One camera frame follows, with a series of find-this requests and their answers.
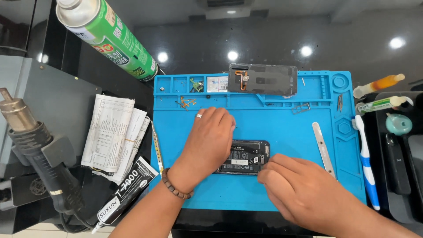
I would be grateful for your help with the person's left hand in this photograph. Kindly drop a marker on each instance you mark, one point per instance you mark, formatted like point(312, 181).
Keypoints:
point(205, 148)

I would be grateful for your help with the person's right hand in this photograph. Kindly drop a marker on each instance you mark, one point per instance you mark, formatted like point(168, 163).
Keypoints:
point(297, 188)

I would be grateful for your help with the person's left fingers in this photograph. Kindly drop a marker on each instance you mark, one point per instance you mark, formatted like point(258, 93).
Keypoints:
point(222, 119)

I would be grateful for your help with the person's right fingers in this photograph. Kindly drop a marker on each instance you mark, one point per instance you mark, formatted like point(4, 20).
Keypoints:
point(272, 172)

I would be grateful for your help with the black smartphone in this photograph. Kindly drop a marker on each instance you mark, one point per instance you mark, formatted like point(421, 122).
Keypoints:
point(244, 158)

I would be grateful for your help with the cluster of small copper parts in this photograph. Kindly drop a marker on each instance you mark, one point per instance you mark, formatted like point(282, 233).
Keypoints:
point(185, 102)

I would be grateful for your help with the small green circuit board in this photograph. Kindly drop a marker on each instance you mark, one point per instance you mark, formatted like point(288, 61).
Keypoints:
point(197, 86)

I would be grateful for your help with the blue silicone repair mat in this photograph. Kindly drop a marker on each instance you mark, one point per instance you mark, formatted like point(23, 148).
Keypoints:
point(290, 132)

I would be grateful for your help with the flat metal pry tool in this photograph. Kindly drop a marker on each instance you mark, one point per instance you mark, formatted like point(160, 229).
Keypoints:
point(322, 147)

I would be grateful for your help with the dark grey phone back cover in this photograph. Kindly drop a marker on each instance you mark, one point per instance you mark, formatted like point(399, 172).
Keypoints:
point(271, 81)

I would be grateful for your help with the metal card tray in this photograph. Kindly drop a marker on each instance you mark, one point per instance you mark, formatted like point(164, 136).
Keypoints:
point(300, 108)

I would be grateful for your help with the long metal tweezers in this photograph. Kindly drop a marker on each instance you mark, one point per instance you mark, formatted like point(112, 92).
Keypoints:
point(157, 148)

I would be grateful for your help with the blue white toothbrush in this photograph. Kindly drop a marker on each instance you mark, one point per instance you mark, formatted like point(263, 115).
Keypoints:
point(366, 162)

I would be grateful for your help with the small dark tweezers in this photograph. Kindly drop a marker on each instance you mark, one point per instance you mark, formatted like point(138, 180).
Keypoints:
point(340, 102)

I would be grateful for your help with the folded printed paper sheets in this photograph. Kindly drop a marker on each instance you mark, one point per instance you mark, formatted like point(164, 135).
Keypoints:
point(109, 135)

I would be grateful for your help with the black glue tube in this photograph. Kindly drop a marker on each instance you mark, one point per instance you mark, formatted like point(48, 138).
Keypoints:
point(127, 191)

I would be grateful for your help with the black plastic tray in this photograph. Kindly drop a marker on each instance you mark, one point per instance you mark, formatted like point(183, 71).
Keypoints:
point(393, 205)

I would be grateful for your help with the black bar tool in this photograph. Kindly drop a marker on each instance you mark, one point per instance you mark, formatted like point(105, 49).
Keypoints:
point(398, 165)

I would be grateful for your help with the white green flux syringe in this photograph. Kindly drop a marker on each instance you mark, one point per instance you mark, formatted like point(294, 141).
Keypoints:
point(380, 105)

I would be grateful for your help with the teal round bottle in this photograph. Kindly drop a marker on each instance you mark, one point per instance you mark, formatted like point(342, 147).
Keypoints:
point(399, 124)

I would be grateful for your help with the orange liquid bottle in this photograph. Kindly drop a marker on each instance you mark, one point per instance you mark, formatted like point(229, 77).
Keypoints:
point(380, 84)

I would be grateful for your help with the green spray can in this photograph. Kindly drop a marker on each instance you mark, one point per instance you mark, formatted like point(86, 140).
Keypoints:
point(109, 36)

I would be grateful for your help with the black hot air gun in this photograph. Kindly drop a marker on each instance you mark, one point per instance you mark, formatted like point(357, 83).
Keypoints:
point(39, 148)

